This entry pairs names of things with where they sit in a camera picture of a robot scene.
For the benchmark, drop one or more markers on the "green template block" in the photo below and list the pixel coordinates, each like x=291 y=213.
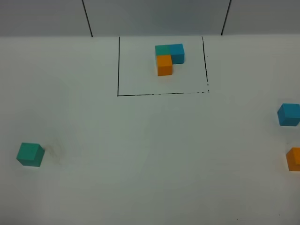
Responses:
x=161 y=50

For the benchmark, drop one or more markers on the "orange template block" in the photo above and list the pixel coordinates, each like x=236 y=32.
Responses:
x=164 y=65

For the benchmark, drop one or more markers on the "blue template block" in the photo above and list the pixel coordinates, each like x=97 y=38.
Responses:
x=177 y=53

